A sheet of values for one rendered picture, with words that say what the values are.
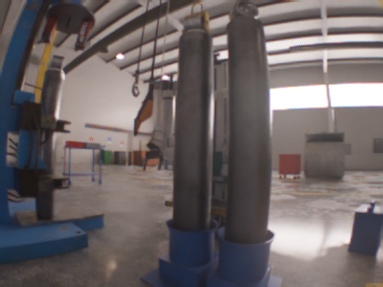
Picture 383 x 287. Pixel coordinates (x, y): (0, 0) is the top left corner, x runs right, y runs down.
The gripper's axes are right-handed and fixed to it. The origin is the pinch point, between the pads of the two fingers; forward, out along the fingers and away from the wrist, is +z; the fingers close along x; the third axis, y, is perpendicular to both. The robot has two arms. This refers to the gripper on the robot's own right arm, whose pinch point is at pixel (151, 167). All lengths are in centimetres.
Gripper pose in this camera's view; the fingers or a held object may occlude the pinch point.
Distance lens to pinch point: 153.5
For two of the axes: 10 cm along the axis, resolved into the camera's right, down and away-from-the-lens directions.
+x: -9.3, 1.1, 3.6
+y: 3.7, 4.6, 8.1
